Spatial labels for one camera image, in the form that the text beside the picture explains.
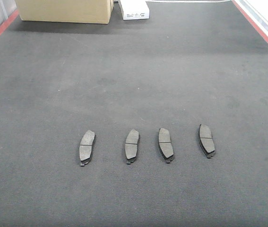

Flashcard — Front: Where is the white carton box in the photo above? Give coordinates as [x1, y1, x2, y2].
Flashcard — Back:
[118, 0, 149, 20]

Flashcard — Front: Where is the brake pad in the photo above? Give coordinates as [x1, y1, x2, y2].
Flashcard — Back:
[158, 128, 174, 163]
[199, 124, 216, 158]
[125, 129, 139, 164]
[79, 130, 96, 166]

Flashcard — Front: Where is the dark grey conveyor belt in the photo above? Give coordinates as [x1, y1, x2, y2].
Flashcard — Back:
[0, 2, 268, 227]

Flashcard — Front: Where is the cardboard box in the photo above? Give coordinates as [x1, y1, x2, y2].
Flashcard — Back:
[16, 0, 113, 24]

